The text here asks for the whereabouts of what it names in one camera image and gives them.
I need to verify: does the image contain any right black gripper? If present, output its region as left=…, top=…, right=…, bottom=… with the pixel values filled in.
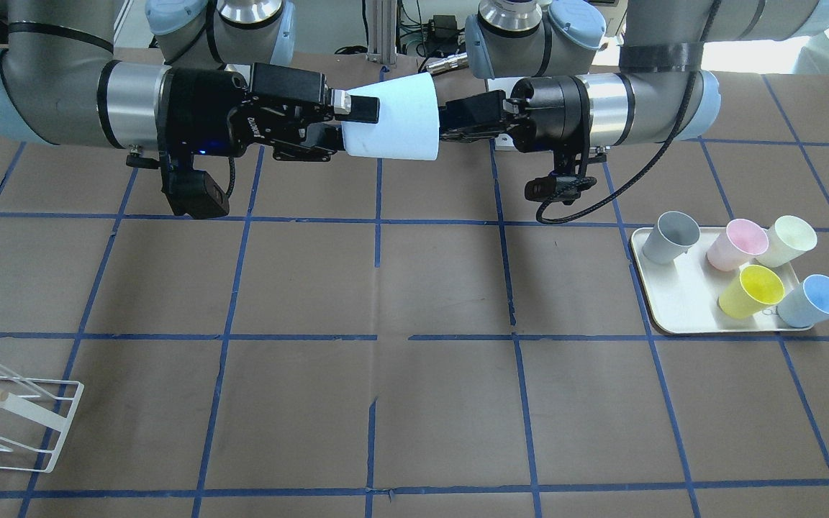
left=163, top=63, right=381, bottom=162

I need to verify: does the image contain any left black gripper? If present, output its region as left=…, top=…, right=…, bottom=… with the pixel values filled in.
left=438, top=76, right=592, bottom=153

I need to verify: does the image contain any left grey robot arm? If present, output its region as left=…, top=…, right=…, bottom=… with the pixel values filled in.
left=440, top=1, right=829, bottom=152

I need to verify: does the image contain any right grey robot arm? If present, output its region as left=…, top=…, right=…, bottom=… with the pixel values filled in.
left=0, top=1, right=379, bottom=167

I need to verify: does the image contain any grey plastic cup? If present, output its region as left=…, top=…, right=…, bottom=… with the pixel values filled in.
left=643, top=211, right=701, bottom=265

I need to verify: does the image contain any pink plastic cup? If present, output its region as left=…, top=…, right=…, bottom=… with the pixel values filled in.
left=705, top=219, right=769, bottom=271

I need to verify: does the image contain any yellow plastic cup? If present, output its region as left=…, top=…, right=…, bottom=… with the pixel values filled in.
left=717, top=265, right=786, bottom=320

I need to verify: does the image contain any pale green plastic cup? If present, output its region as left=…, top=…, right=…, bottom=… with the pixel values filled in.
left=756, top=215, right=818, bottom=268

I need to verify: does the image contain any blue plastic cup on tray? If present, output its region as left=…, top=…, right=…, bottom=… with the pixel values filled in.
left=777, top=274, right=829, bottom=327

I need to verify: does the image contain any cream plastic tray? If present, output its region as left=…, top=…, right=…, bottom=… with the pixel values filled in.
left=630, top=227, right=796, bottom=335

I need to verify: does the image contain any aluminium frame post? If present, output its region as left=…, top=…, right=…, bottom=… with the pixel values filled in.
left=364, top=0, right=398, bottom=69

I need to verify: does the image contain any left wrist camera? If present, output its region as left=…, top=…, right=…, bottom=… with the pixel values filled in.
left=524, top=153, right=597, bottom=204

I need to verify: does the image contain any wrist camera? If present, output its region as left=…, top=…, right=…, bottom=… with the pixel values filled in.
left=524, top=153, right=597, bottom=204
left=159, top=151, right=230, bottom=219

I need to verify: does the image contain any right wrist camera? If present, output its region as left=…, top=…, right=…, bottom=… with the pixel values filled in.
left=159, top=151, right=230, bottom=219

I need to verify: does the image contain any white wire cup rack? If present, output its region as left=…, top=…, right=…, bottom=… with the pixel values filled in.
left=0, top=362, right=85, bottom=474

